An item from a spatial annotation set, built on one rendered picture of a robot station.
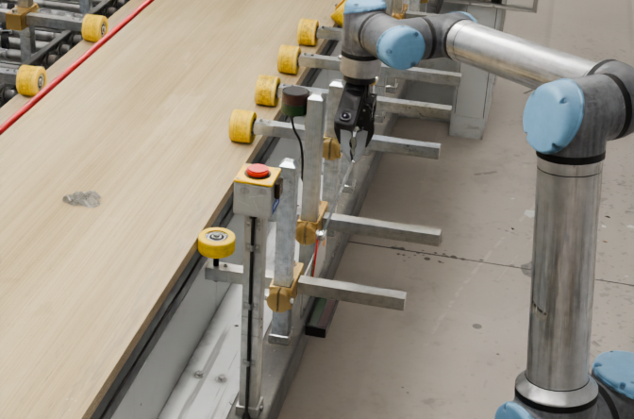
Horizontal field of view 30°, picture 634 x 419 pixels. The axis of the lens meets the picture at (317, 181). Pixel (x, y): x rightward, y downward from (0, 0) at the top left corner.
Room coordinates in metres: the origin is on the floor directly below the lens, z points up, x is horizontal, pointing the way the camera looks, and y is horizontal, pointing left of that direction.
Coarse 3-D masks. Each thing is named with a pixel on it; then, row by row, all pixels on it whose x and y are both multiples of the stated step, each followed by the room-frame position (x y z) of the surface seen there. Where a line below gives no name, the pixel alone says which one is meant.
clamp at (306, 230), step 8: (320, 208) 2.43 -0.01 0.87; (320, 216) 2.39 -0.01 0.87; (296, 224) 2.36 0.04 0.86; (304, 224) 2.35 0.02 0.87; (312, 224) 2.35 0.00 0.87; (320, 224) 2.38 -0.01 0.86; (296, 232) 2.34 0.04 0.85; (304, 232) 2.34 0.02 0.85; (312, 232) 2.33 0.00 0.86; (296, 240) 2.34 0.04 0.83; (304, 240) 2.34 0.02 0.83; (312, 240) 2.33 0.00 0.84
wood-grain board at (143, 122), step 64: (192, 0) 3.81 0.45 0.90; (256, 0) 3.85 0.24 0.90; (320, 0) 3.89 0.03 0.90; (64, 64) 3.16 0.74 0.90; (128, 64) 3.19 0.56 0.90; (192, 64) 3.22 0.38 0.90; (256, 64) 3.25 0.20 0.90; (64, 128) 2.72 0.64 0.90; (128, 128) 2.74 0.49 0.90; (192, 128) 2.77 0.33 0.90; (0, 192) 2.36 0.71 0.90; (64, 192) 2.37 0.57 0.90; (128, 192) 2.39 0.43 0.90; (192, 192) 2.41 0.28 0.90; (0, 256) 2.08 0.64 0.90; (64, 256) 2.09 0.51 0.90; (128, 256) 2.11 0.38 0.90; (0, 320) 1.85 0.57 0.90; (64, 320) 1.86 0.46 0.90; (128, 320) 1.87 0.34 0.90; (0, 384) 1.65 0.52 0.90; (64, 384) 1.66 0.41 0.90
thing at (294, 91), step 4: (288, 88) 2.40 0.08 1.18; (292, 88) 2.40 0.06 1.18; (296, 88) 2.40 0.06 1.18; (300, 88) 2.41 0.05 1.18; (304, 88) 2.41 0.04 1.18; (284, 92) 2.38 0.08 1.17; (288, 92) 2.37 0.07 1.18; (292, 92) 2.38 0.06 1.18; (296, 92) 2.38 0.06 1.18; (300, 92) 2.38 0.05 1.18; (304, 92) 2.38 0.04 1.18; (292, 116) 2.39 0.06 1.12; (300, 116) 2.37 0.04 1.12; (304, 116) 2.37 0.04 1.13; (292, 120) 2.39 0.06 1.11; (292, 124) 2.39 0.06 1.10; (304, 124) 2.37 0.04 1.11; (292, 128) 2.39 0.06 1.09; (296, 132) 2.39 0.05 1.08; (296, 136) 2.38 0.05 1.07; (300, 140) 2.38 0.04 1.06; (300, 144) 2.38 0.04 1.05; (300, 148) 2.38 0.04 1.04
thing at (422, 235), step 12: (324, 216) 2.41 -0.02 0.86; (336, 216) 2.41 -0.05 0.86; (348, 216) 2.42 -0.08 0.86; (336, 228) 2.40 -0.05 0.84; (348, 228) 2.39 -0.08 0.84; (360, 228) 2.38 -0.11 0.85; (372, 228) 2.38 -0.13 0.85; (384, 228) 2.37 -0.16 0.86; (396, 228) 2.37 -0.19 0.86; (408, 228) 2.37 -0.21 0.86; (420, 228) 2.38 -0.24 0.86; (432, 228) 2.38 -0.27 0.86; (396, 240) 2.37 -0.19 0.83; (408, 240) 2.36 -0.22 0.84; (420, 240) 2.36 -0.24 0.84; (432, 240) 2.35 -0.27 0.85
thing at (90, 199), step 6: (78, 192) 2.34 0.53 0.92; (90, 192) 2.36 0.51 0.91; (66, 198) 2.33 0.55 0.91; (72, 198) 2.33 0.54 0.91; (78, 198) 2.33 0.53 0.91; (84, 198) 2.33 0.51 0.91; (90, 198) 2.32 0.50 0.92; (96, 198) 2.35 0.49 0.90; (72, 204) 2.31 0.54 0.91; (78, 204) 2.31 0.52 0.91; (84, 204) 2.31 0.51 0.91; (90, 204) 2.32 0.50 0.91; (96, 204) 2.32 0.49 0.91
